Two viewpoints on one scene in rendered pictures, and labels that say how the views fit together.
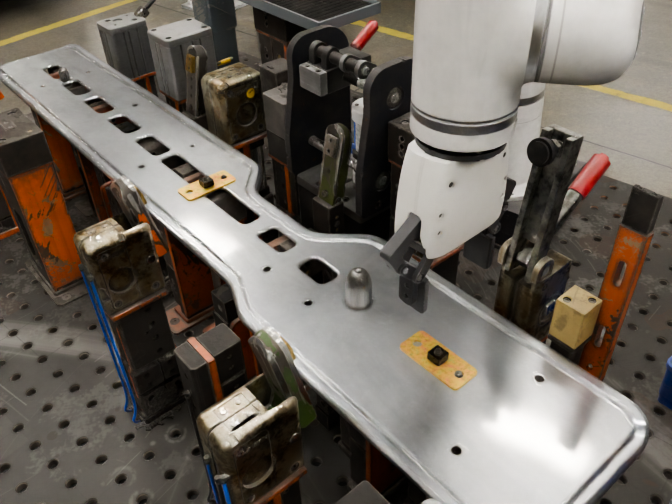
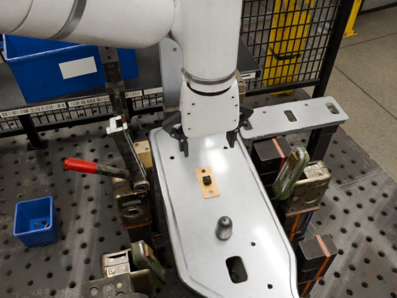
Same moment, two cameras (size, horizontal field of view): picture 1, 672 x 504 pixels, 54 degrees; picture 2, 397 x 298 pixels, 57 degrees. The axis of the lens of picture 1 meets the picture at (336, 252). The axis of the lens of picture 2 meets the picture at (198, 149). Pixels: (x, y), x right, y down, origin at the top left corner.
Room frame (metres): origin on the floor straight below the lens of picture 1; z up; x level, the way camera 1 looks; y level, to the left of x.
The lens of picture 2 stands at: (0.92, 0.08, 1.64)
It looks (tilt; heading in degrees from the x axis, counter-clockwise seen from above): 48 degrees down; 205
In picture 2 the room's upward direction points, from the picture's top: straight up
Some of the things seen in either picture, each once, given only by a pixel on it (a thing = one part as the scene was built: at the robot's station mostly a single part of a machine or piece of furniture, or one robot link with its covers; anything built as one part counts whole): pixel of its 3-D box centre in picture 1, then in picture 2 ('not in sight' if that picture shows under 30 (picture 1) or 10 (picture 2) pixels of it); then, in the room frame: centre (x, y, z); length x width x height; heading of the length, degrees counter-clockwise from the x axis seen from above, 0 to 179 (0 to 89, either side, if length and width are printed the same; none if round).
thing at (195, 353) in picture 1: (225, 425); (302, 277); (0.52, 0.15, 0.84); 0.11 x 0.08 x 0.29; 129
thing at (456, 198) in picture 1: (455, 181); (208, 101); (0.48, -0.11, 1.23); 0.10 x 0.07 x 0.11; 129
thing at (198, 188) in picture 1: (206, 182); not in sight; (0.84, 0.19, 1.01); 0.08 x 0.04 x 0.01; 129
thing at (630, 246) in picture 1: (591, 370); (133, 175); (0.49, -0.29, 0.95); 0.03 x 0.01 x 0.50; 39
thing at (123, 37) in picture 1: (140, 98); not in sight; (1.40, 0.43, 0.88); 0.11 x 0.10 x 0.36; 129
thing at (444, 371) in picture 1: (437, 356); (207, 180); (0.47, -0.10, 1.01); 0.08 x 0.04 x 0.01; 39
